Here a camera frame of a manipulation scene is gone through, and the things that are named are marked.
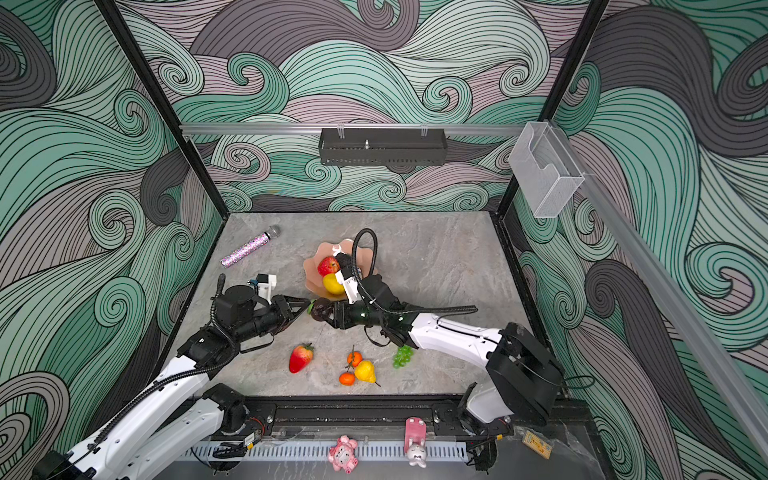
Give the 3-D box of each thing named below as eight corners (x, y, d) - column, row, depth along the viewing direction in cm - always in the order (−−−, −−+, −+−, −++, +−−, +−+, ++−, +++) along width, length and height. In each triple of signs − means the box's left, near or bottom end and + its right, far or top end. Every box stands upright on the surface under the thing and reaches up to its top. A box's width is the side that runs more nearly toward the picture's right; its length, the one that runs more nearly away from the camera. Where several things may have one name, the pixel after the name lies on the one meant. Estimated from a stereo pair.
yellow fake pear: (354, 379, 81) (353, 375, 78) (358, 363, 84) (357, 358, 81) (379, 385, 80) (379, 381, 77) (382, 368, 83) (383, 363, 80)
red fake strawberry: (289, 373, 82) (286, 368, 79) (294, 348, 87) (291, 343, 84) (310, 373, 82) (307, 368, 79) (313, 348, 87) (311, 343, 84)
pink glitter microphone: (221, 265, 106) (217, 259, 103) (278, 230, 117) (276, 224, 114) (225, 270, 104) (221, 264, 102) (282, 233, 116) (280, 228, 113)
